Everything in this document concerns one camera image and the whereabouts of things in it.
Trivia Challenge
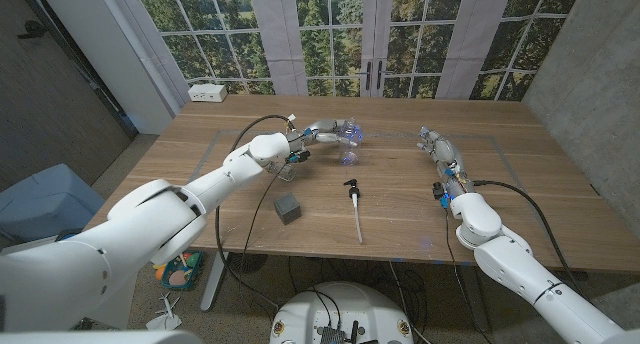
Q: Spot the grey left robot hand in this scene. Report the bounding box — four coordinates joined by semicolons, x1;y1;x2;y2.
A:
288;117;364;155

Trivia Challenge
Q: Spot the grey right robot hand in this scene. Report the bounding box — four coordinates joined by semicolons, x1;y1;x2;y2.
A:
417;126;474;198

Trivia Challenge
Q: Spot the black nozzle with white tube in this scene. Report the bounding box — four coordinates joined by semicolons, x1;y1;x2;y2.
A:
343;178;365;244

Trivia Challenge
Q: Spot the dark grey block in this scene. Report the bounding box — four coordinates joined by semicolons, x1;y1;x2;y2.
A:
273;192;303;226

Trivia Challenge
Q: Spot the printed window backdrop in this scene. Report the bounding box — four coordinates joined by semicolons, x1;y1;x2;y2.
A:
107;0;586;103

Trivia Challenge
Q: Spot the white power strip box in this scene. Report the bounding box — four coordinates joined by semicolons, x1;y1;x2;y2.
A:
188;83;228;104

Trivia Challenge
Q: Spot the black round floor base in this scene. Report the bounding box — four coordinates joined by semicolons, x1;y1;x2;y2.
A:
227;252;269;274

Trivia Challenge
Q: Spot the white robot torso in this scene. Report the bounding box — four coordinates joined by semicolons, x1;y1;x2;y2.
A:
269;282;415;344

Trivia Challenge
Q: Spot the white table leg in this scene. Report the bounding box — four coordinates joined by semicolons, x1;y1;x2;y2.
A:
200;251;229;313

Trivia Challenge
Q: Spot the teal basket of toys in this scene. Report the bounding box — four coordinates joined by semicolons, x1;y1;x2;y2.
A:
153;249;205;291

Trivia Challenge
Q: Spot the white toy airplane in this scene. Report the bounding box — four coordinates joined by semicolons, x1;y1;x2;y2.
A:
145;292;183;331

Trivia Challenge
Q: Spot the dark wooden door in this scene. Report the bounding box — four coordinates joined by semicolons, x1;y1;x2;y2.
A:
0;0;139;190

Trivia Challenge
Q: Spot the light blue storage bin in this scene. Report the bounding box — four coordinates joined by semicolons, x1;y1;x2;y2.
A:
0;163;106;245

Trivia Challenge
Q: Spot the white storage box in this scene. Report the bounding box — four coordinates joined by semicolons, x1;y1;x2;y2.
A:
0;235;59;258

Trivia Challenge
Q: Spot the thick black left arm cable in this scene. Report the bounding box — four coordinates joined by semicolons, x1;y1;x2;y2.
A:
214;114;296;310

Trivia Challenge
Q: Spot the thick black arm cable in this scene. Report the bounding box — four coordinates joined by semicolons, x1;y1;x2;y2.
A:
472;179;586;300
214;114;296;310

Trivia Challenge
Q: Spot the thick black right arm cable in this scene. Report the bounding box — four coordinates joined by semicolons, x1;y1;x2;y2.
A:
472;179;586;300

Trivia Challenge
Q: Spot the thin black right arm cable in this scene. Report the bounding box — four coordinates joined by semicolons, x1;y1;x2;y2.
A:
443;208;494;344

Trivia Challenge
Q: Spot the black door handle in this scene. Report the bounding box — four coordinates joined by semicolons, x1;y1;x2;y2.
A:
17;20;49;40

